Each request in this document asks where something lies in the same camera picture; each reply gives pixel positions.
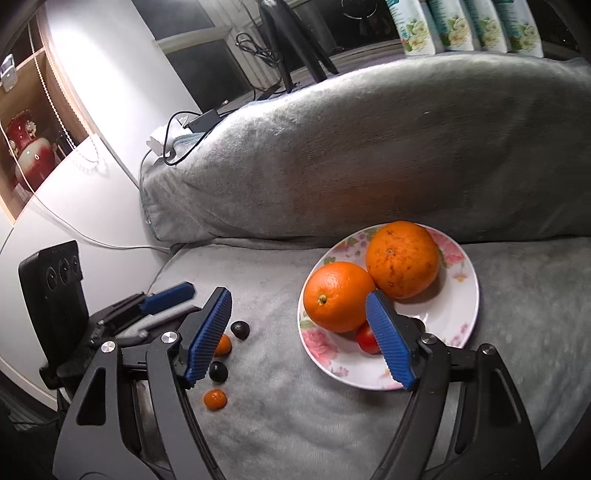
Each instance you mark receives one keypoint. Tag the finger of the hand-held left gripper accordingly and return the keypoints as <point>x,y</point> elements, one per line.
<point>159,320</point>
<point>168,295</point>

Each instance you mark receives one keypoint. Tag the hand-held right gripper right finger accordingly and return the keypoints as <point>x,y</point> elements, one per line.
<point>390,344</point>

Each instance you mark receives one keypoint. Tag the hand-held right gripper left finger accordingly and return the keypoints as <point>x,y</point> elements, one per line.
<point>210,341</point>

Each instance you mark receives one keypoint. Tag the small mandarin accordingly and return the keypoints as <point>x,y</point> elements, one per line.
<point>215,399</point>
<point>224,346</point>

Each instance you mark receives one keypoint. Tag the red cherry tomato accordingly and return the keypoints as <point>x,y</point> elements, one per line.
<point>366,339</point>

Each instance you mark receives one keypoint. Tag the floral white plate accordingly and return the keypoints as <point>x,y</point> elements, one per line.
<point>443,318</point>

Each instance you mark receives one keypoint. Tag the large smooth orange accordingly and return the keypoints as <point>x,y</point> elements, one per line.
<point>337,297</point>

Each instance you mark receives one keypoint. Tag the large speckled orange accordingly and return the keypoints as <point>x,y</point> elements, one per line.
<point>401,258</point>

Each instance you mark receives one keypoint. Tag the small dark fruit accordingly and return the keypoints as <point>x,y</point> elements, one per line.
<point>218,371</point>
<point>240,330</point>

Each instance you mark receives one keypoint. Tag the grey fleece blanket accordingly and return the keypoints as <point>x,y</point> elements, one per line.
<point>300,415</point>
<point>369,138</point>

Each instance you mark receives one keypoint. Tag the red and white vase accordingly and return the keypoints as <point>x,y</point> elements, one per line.
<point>27,147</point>

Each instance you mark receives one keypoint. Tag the white power strip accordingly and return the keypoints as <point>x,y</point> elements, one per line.
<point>159,141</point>

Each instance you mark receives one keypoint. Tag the wooden shelf niche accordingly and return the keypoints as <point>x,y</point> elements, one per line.
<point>27,101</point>

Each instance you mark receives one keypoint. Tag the small white device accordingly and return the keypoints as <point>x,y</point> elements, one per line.
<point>7,74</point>

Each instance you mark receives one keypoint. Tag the black tripod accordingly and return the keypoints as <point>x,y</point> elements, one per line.
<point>286,37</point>

